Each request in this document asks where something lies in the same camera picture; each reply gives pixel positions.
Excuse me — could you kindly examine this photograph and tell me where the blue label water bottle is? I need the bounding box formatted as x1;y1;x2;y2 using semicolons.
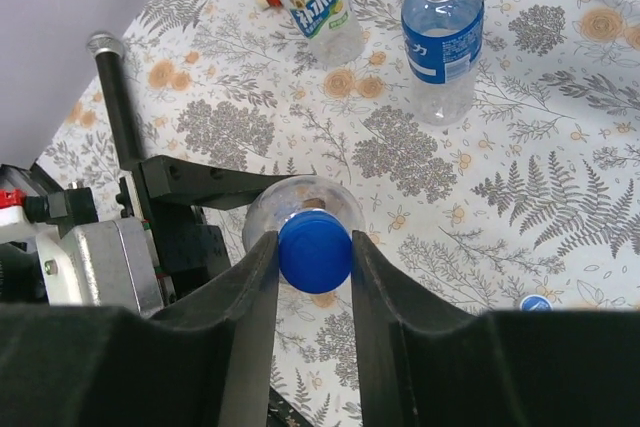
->
401;0;485;126

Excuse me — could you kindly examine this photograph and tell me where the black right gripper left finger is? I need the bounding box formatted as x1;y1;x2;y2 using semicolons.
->
1;232;278;426

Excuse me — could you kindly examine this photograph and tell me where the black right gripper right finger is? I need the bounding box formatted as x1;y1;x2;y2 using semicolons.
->
351;231;639;426

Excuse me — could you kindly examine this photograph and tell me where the white blue label bottle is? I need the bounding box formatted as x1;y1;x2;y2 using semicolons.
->
280;0;364;66

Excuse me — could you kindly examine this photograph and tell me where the plain blue bottle cap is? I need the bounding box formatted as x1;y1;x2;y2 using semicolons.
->
278;210;352;294

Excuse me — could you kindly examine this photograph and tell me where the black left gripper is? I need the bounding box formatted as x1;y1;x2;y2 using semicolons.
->
117;155;291;302

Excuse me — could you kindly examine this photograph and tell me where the Pepsi label clear bottle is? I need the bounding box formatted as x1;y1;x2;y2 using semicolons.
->
242;175;365;252

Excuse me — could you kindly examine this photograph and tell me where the blue white cap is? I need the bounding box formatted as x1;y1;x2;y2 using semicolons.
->
517;294;553;312

